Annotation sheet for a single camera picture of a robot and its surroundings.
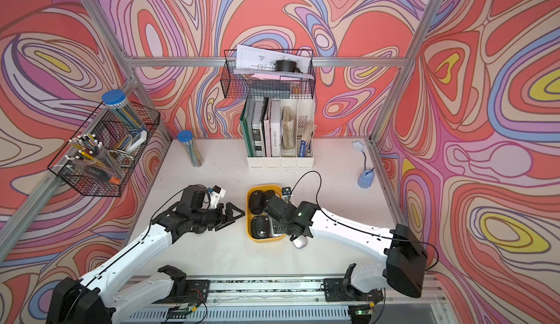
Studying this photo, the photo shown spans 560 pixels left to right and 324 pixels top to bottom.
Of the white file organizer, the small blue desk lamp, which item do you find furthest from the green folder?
the small blue desk lamp

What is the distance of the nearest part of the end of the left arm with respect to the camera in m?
0.70

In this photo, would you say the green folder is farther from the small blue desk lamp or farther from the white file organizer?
the small blue desk lamp
